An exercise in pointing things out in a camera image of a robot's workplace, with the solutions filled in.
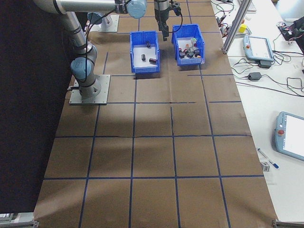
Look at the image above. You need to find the black frame cover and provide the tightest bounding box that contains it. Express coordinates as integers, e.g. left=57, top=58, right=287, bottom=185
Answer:
left=0, top=0, right=72, bottom=213

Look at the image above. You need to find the black looped cable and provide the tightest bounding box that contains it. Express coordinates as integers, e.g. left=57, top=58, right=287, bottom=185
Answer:
left=231, top=58, right=260, bottom=79

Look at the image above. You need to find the black braided cable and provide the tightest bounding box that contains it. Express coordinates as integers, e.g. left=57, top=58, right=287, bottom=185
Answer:
left=172, top=10, right=184, bottom=33

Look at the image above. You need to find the black power cable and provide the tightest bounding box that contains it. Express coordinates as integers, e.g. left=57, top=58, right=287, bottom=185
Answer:
left=260, top=73, right=304, bottom=96

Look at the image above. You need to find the black electronic device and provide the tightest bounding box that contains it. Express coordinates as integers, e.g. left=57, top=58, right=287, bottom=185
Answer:
left=277, top=18, right=304, bottom=46

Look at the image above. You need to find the white blue pen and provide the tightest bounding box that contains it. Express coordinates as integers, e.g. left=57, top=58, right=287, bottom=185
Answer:
left=256, top=147, right=280, bottom=170

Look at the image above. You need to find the small circuit board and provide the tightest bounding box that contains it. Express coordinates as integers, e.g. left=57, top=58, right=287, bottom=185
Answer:
left=219, top=25, right=231, bottom=38

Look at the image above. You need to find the grey blue teach pendant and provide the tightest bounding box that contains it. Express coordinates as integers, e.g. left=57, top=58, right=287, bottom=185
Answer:
left=242, top=35, right=276, bottom=63
left=271, top=111, right=304, bottom=162

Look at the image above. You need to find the black power brick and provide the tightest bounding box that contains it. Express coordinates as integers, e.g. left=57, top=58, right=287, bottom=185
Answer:
left=247, top=72, right=262, bottom=82

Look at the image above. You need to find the blue button storage bin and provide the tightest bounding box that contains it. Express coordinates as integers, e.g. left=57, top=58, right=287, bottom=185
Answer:
left=171, top=23, right=206, bottom=67

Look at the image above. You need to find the blue capacitor storage bin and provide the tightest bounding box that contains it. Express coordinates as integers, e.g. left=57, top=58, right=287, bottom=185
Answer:
left=129, top=30, right=162, bottom=74

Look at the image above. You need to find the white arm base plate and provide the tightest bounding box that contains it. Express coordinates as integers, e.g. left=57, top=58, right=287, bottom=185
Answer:
left=89, top=14, right=120, bottom=33
left=68, top=74, right=111, bottom=106

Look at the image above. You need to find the aluminium frame bar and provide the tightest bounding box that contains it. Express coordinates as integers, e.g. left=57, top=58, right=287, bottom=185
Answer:
left=271, top=218, right=304, bottom=228
left=0, top=212, right=39, bottom=228

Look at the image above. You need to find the aluminium stand post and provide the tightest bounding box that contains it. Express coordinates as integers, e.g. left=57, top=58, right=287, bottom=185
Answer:
left=220, top=0, right=253, bottom=55

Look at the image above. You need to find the black ribbed wrist camera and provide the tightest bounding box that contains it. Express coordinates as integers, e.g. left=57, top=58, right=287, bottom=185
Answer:
left=171, top=1, right=181, bottom=17

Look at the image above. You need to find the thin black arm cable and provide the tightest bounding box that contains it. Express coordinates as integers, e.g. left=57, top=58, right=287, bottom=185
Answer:
left=82, top=8, right=117, bottom=80

